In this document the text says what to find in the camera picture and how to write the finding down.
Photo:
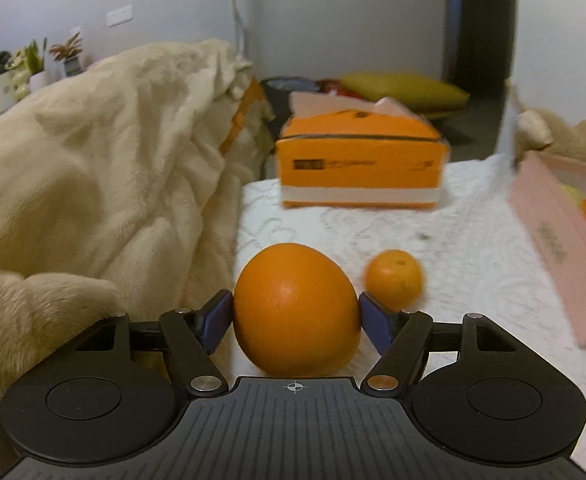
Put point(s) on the large orange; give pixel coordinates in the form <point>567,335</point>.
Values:
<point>295,310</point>

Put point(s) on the olive yellow cushion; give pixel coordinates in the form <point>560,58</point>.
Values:
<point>403,90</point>

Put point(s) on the white wall socket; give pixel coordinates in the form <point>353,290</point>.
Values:
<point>119,15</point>

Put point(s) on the brown plush toy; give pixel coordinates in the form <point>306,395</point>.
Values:
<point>568,132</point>

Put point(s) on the white lace cloth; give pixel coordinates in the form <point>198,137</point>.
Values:
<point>473,260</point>

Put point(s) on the orange tissue box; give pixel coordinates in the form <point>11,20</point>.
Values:
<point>360,160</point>

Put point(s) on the cream plush blanket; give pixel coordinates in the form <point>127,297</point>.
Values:
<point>98,175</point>

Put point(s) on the pink cardboard box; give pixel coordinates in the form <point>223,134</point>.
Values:
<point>553,240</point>

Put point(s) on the green potted plant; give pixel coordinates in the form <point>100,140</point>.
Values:
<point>35,60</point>

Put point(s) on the yellow-green pear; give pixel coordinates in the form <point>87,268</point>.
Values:
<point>575,194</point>

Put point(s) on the dark door frame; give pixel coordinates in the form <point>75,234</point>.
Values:
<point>483,35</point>

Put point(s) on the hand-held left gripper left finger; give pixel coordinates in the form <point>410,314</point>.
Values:
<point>218,321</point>

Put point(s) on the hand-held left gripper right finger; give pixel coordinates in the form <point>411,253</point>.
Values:
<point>375,322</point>

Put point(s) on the red object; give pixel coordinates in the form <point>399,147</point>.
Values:
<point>340,87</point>

